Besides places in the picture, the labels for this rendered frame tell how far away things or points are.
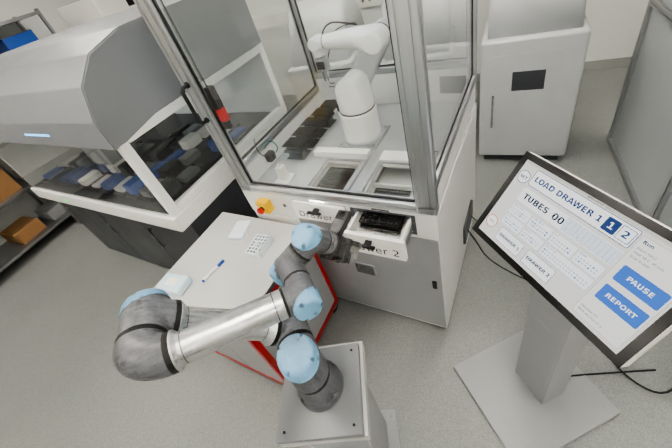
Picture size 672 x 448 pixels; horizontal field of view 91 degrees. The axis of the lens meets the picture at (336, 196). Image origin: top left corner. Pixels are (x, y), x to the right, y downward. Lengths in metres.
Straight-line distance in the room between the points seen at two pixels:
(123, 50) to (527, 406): 2.42
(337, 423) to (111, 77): 1.62
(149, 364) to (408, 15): 1.01
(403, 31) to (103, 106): 1.32
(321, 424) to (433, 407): 0.89
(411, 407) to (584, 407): 0.74
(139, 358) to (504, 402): 1.57
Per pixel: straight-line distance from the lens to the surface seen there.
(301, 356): 1.02
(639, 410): 2.12
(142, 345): 0.90
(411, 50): 0.99
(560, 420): 1.97
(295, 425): 1.22
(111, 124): 1.80
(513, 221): 1.16
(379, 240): 1.30
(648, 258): 1.03
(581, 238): 1.07
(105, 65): 1.82
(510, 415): 1.94
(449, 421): 1.95
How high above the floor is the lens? 1.88
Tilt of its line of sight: 38 degrees down
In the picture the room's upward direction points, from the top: 19 degrees counter-clockwise
